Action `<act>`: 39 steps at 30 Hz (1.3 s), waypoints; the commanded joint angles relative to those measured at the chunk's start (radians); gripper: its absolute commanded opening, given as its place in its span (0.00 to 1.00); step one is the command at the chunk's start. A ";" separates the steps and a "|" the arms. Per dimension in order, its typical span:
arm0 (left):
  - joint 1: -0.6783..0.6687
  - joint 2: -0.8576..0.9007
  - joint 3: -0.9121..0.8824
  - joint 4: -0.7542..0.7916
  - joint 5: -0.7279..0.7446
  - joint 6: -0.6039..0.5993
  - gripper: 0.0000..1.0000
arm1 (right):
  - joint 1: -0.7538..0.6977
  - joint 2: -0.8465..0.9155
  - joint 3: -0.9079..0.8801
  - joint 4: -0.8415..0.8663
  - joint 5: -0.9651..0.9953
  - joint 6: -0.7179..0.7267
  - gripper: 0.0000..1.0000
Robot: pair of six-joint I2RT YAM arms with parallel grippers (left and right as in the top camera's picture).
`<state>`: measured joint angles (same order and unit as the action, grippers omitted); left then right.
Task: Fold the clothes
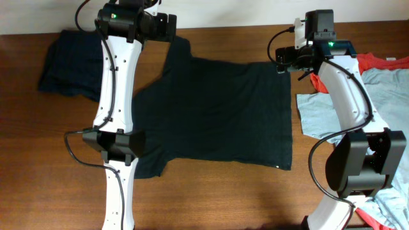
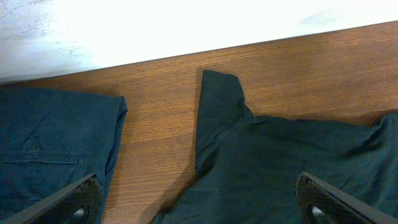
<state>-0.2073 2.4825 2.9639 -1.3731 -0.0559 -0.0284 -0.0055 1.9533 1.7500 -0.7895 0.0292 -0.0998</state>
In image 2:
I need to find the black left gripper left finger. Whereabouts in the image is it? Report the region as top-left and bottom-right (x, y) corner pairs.
(1, 174), (102, 224)

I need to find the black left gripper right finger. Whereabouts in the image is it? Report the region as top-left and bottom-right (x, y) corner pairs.
(294, 172), (397, 224)

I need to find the dark green t-shirt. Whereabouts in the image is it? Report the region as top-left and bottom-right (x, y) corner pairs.
(153, 70), (397, 223)

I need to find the folded navy blue garment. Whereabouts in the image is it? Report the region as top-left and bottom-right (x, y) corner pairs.
(1, 88), (127, 219)

